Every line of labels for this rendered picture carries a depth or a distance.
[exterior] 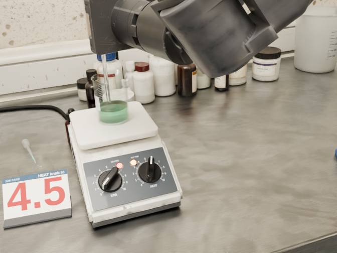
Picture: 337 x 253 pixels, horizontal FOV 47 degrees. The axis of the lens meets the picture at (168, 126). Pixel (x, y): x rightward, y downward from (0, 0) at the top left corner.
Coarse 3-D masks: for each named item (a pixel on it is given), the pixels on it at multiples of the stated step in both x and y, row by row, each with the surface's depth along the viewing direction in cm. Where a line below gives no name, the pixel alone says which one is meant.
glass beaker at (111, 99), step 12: (96, 72) 58; (108, 72) 60; (120, 72) 60; (96, 84) 56; (108, 84) 55; (120, 84) 56; (96, 96) 57; (108, 96) 56; (120, 96) 57; (96, 108) 58; (108, 108) 57; (120, 108) 57; (108, 120) 58; (120, 120) 58
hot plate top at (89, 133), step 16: (80, 112) 63; (96, 112) 63; (144, 112) 62; (80, 128) 58; (96, 128) 58; (112, 128) 58; (128, 128) 58; (144, 128) 57; (80, 144) 54; (96, 144) 54; (112, 144) 55
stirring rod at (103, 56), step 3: (102, 57) 54; (105, 57) 54; (102, 60) 54; (105, 60) 54; (102, 63) 55; (105, 63) 55; (105, 66) 55; (105, 69) 55; (105, 72) 55; (105, 75) 55; (105, 78) 55; (105, 81) 56; (108, 81) 56
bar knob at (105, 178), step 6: (114, 168) 52; (102, 174) 52; (108, 174) 51; (114, 174) 51; (102, 180) 52; (108, 180) 51; (114, 180) 52; (120, 180) 52; (102, 186) 51; (108, 186) 51; (114, 186) 52; (120, 186) 52
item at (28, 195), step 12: (36, 180) 56; (48, 180) 56; (60, 180) 56; (12, 192) 55; (24, 192) 55; (36, 192) 55; (48, 192) 55; (60, 192) 55; (12, 204) 54; (24, 204) 54; (36, 204) 54; (48, 204) 55; (60, 204) 55
